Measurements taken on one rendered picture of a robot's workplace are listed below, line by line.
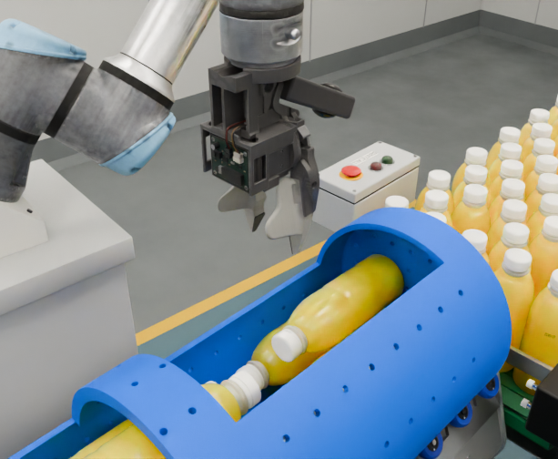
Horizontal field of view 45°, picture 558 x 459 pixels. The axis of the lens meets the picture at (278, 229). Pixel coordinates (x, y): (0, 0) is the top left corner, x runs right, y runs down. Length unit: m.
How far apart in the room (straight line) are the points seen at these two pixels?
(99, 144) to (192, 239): 2.09
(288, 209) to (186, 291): 2.08
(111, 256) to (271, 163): 0.42
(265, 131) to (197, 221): 2.53
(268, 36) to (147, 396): 0.34
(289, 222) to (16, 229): 0.45
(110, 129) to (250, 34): 0.41
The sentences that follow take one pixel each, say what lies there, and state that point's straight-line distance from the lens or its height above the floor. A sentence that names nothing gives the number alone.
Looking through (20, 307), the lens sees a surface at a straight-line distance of 1.00.
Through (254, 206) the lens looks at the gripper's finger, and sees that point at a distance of 0.74.
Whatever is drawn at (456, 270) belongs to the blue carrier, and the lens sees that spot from 0.84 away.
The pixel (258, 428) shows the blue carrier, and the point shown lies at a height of 1.21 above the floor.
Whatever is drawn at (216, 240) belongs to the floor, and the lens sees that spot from 3.02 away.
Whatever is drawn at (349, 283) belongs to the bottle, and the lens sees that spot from 0.91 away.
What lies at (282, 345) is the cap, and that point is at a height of 1.12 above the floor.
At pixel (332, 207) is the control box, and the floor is 1.05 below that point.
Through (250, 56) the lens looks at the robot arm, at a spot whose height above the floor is 1.51.
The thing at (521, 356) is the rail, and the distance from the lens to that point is 1.11.
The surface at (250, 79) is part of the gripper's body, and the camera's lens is 0.61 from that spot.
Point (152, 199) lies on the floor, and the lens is 3.36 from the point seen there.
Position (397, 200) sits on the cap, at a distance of 1.16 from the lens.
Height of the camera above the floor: 1.71
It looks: 34 degrees down
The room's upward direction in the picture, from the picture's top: straight up
